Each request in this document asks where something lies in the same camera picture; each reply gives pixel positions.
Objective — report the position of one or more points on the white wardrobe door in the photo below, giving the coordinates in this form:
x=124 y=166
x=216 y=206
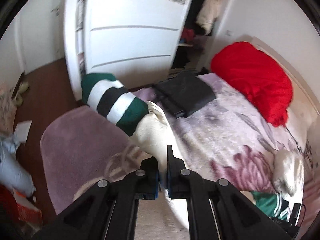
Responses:
x=130 y=35

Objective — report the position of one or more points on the folded black clothes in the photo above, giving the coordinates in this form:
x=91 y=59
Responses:
x=186 y=93

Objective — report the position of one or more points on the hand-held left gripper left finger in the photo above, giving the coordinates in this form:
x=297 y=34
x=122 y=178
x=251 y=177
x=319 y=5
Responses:
x=156 y=185

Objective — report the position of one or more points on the cream hanging clothes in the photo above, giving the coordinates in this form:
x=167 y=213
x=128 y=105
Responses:
x=212 y=7

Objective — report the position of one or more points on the row of small trinkets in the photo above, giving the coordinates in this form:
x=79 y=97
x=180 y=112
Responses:
x=310 y=153

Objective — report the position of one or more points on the white paper sheet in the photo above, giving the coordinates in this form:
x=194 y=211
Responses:
x=23 y=130

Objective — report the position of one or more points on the red garment in closet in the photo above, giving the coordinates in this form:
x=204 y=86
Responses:
x=188 y=35

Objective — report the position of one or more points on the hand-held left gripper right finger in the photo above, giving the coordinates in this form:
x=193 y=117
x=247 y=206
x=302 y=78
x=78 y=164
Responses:
x=169 y=187

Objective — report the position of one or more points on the red cloth bundle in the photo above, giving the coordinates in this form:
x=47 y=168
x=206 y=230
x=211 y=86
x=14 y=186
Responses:
x=252 y=77

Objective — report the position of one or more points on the light blue cloth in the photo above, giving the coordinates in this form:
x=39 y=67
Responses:
x=15 y=166

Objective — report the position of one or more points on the floral plush blanket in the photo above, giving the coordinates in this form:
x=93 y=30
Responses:
x=215 y=135

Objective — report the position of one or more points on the cream fluffy garment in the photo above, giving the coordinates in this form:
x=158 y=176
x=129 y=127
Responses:
x=287 y=172

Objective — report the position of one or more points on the orange box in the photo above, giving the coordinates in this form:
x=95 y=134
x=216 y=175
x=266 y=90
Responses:
x=25 y=206

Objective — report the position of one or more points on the green jacket with cream sleeves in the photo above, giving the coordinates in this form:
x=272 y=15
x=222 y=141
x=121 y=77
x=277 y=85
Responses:
x=117 y=100

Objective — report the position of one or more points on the floral fabric item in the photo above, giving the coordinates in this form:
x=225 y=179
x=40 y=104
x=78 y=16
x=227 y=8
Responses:
x=5 y=110

